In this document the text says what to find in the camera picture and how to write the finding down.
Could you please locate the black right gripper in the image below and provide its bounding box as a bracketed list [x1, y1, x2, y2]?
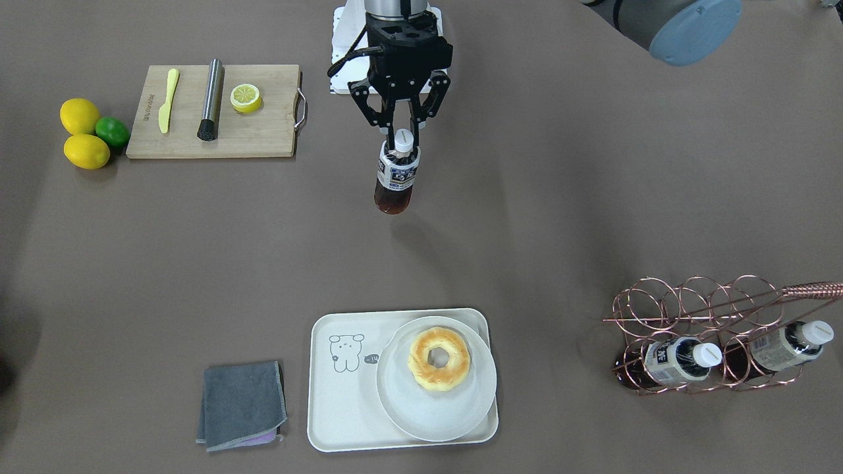
[348, 10, 454, 150]

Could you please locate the tea bottle white cap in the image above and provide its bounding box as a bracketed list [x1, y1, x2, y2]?
[374, 128, 421, 215]

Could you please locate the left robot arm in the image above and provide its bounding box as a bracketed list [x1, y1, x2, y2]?
[582, 1, 742, 66]

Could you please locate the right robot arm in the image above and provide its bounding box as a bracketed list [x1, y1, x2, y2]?
[345, 1, 454, 149]

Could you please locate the cream serving tray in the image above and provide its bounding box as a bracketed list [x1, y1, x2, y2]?
[307, 308, 498, 452]

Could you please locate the front tea bottle in rack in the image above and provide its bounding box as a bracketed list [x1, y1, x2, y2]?
[614, 336, 723, 391]

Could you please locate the tea bottle in rack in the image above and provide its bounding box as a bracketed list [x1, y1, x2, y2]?
[614, 336, 723, 391]
[724, 321, 834, 382]

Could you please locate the rear tea bottle in rack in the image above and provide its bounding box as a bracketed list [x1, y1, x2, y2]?
[724, 321, 834, 382]

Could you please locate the bamboo cutting board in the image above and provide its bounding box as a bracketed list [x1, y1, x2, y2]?
[126, 64, 301, 159]

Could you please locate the half lemon slice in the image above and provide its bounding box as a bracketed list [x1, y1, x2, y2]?
[229, 83, 263, 114]

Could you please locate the steel cylinder muddler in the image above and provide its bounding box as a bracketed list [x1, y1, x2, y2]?
[198, 58, 224, 142]

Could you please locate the yellow plastic knife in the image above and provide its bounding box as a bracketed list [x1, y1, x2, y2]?
[157, 67, 180, 134]

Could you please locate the white round plate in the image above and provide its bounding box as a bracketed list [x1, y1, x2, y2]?
[375, 316, 497, 443]

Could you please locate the glazed donut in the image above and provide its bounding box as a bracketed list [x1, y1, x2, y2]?
[407, 327, 472, 391]

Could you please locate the green lime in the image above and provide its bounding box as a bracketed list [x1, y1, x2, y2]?
[94, 117, 130, 148]

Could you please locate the yellow lemon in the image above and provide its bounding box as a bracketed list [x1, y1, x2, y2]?
[59, 98, 101, 136]
[63, 134, 111, 170]

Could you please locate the grey folded cloth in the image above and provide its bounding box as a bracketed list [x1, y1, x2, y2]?
[196, 360, 287, 452]

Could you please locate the copper wire bottle rack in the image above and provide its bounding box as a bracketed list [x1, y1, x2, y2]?
[609, 275, 841, 395]

